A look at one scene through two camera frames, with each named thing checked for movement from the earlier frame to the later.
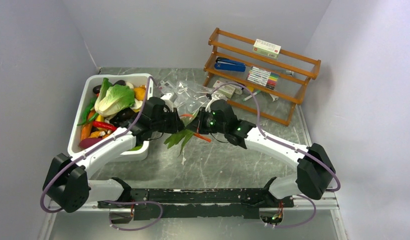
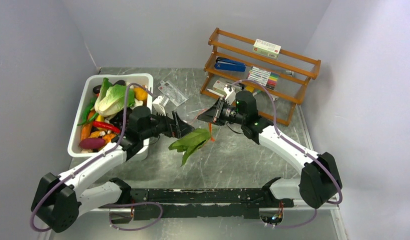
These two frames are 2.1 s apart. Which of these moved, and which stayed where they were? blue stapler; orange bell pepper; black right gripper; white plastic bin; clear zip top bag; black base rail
Moved: clear zip top bag; black right gripper
Stayed: black base rail; white plastic bin; orange bell pepper; blue stapler
